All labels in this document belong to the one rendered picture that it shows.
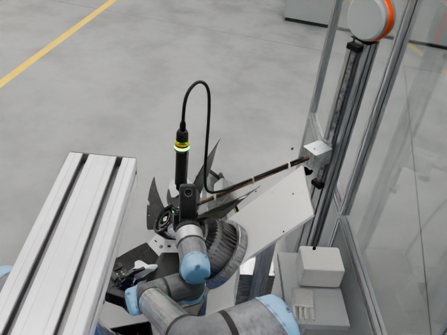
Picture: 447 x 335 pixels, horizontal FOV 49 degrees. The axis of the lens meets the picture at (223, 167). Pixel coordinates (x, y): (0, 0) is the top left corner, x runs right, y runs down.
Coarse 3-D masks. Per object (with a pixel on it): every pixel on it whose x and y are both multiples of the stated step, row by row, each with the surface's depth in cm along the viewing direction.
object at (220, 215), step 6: (258, 186) 158; (228, 204) 152; (234, 204) 148; (210, 210) 157; (216, 210) 152; (222, 210) 148; (228, 210) 145; (198, 216) 158; (204, 216) 153; (210, 216) 149; (216, 216) 146; (222, 216) 144
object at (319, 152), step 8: (312, 144) 186; (320, 144) 187; (328, 144) 187; (304, 152) 186; (312, 152) 182; (320, 152) 183; (328, 152) 185; (312, 160) 183; (320, 160) 184; (328, 160) 188; (312, 168) 185
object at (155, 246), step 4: (156, 236) 176; (152, 240) 176; (156, 240) 175; (160, 240) 175; (164, 240) 175; (148, 244) 176; (152, 244) 176; (156, 244) 175; (160, 244) 175; (152, 248) 176; (156, 248) 175; (156, 252) 175; (160, 252) 175
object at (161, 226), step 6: (162, 210) 175; (168, 210) 172; (162, 216) 173; (168, 216) 171; (156, 222) 174; (162, 222) 172; (168, 222) 166; (156, 228) 171; (162, 228) 167; (162, 234) 167
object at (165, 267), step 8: (160, 256) 162; (168, 256) 162; (176, 256) 162; (160, 264) 159; (168, 264) 159; (176, 264) 159; (152, 272) 158; (160, 272) 157; (168, 272) 156; (176, 272) 156; (184, 304) 146
